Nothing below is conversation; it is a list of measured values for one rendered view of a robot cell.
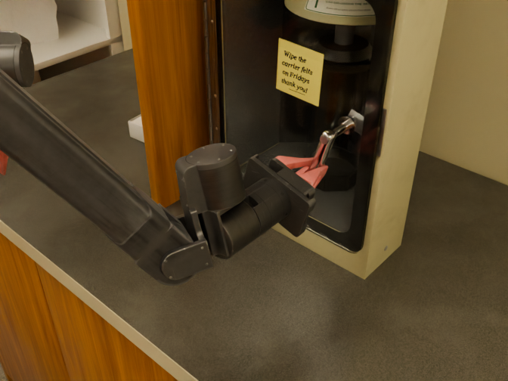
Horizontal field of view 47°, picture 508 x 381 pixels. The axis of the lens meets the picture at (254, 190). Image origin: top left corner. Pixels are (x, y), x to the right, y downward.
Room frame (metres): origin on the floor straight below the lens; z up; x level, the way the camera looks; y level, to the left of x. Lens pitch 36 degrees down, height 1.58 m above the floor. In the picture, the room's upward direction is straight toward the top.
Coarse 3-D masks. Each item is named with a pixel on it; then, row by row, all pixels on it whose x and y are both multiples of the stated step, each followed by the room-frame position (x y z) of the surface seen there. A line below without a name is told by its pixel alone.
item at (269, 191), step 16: (256, 160) 0.62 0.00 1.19; (256, 176) 0.61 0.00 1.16; (272, 176) 0.60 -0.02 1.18; (256, 192) 0.57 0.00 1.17; (272, 192) 0.57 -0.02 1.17; (288, 192) 0.58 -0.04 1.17; (256, 208) 0.55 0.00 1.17; (272, 208) 0.56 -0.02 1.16; (288, 208) 0.57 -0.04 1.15; (304, 208) 0.56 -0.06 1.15; (272, 224) 0.55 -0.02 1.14; (288, 224) 0.58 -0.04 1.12; (304, 224) 0.57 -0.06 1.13
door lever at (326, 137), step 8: (344, 120) 0.68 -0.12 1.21; (352, 120) 0.68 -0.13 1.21; (336, 128) 0.67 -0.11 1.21; (344, 128) 0.67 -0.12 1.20; (352, 128) 0.68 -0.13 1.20; (328, 136) 0.65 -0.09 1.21; (336, 136) 0.66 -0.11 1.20; (320, 144) 0.65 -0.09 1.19; (328, 144) 0.65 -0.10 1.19; (320, 152) 0.65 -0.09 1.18; (328, 152) 0.65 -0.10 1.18; (312, 160) 0.66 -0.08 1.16; (320, 160) 0.65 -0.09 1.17; (312, 168) 0.66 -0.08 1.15
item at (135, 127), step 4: (136, 116) 1.11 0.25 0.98; (140, 116) 1.12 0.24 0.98; (132, 120) 1.10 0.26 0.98; (136, 120) 1.10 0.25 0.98; (140, 120) 1.10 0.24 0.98; (132, 124) 1.09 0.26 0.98; (136, 124) 1.08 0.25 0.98; (140, 124) 1.08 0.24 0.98; (132, 128) 1.09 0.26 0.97; (136, 128) 1.08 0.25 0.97; (140, 128) 1.07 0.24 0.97; (132, 132) 1.09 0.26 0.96; (136, 132) 1.08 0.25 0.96; (140, 132) 1.07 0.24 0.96; (132, 136) 1.09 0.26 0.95; (136, 136) 1.08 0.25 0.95; (140, 136) 1.08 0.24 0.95; (140, 140) 1.08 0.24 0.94
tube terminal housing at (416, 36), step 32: (416, 0) 0.68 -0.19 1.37; (416, 32) 0.69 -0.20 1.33; (416, 64) 0.70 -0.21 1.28; (416, 96) 0.71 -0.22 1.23; (416, 128) 0.72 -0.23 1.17; (384, 160) 0.66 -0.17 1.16; (416, 160) 0.74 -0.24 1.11; (384, 192) 0.67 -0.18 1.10; (384, 224) 0.69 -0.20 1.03; (352, 256) 0.68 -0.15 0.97; (384, 256) 0.70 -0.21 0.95
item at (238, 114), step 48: (240, 0) 0.81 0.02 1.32; (288, 0) 0.76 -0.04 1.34; (336, 0) 0.71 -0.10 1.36; (384, 0) 0.66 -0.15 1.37; (240, 48) 0.81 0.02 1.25; (336, 48) 0.70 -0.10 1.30; (384, 48) 0.66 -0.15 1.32; (240, 96) 0.82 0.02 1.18; (288, 96) 0.75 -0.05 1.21; (336, 96) 0.70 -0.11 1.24; (384, 96) 0.66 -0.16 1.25; (240, 144) 0.82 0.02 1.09; (288, 144) 0.75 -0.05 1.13; (336, 144) 0.69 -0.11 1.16; (336, 192) 0.69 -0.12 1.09; (336, 240) 0.68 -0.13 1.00
